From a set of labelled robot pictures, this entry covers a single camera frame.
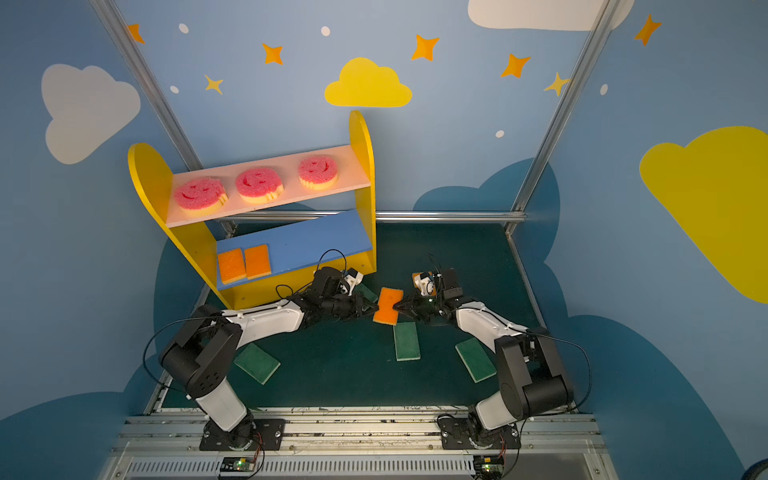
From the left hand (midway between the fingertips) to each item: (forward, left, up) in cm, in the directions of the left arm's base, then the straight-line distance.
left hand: (379, 305), depth 86 cm
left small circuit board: (-38, +33, -12) cm, 52 cm away
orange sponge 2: (+10, +45, +5) cm, 46 cm away
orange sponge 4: (+5, -11, +4) cm, 12 cm away
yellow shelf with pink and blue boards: (+27, +42, +3) cm, 50 cm away
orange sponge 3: (-2, -2, -1) cm, 3 cm away
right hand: (+1, -5, 0) cm, 5 cm away
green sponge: (-6, -8, -10) cm, 14 cm away
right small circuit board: (-37, -28, -12) cm, 48 cm away
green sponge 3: (-13, +36, -12) cm, 40 cm away
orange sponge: (+12, +38, +4) cm, 40 cm away
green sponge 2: (-12, -28, -10) cm, 32 cm away
